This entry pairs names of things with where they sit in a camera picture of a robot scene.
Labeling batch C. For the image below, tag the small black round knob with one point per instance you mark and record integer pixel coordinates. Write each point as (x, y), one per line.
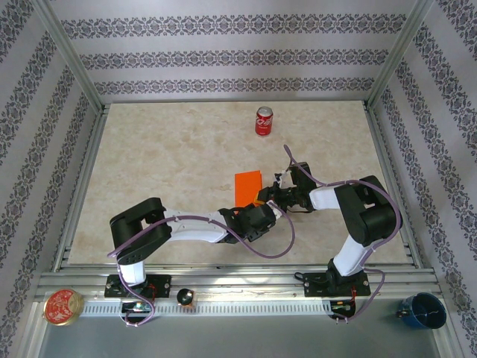
(185, 297)

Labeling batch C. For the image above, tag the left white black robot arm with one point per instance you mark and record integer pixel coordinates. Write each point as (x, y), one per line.
(194, 227)

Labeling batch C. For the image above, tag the blue enamel mug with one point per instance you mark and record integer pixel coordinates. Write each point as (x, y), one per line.
(423, 311)

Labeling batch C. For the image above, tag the orange cloth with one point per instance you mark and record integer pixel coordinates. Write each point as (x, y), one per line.
(246, 186)

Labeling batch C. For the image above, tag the aluminium mounting rail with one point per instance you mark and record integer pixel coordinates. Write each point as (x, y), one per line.
(242, 279)

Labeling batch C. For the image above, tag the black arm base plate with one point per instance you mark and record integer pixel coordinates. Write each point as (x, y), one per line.
(162, 285)
(315, 285)

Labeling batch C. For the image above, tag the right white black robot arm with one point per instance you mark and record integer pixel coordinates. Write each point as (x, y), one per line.
(324, 197)

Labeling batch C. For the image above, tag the red soda can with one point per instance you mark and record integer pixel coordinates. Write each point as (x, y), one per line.
(264, 123)

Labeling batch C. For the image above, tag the aluminium frame post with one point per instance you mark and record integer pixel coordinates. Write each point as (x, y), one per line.
(400, 52)
(71, 56)

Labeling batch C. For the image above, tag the small green circuit board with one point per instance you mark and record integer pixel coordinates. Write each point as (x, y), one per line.
(138, 306)
(341, 306)

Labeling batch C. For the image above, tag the round red gold tin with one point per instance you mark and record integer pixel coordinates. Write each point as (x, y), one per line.
(62, 307)

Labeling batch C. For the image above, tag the aluminium side rail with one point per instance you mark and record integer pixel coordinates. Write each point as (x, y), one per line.
(80, 194)
(377, 134)

